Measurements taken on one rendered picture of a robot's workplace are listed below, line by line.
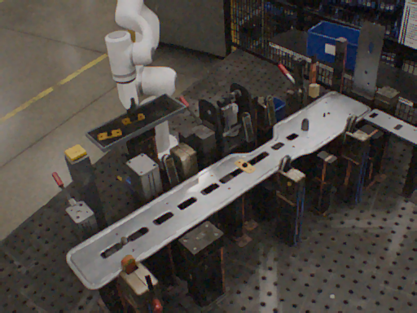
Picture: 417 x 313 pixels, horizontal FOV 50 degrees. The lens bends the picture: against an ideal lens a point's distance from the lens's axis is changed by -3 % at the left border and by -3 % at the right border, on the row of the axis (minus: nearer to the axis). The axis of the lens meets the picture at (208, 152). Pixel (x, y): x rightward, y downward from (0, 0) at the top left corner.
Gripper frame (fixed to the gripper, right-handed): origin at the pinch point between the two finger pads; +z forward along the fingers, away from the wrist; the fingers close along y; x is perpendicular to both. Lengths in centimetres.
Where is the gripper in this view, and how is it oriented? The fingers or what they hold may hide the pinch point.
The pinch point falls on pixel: (132, 113)
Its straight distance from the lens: 172.7
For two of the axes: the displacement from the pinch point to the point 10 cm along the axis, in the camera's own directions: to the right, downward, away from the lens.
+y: 4.3, 5.4, -7.2
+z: 0.6, 7.8, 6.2
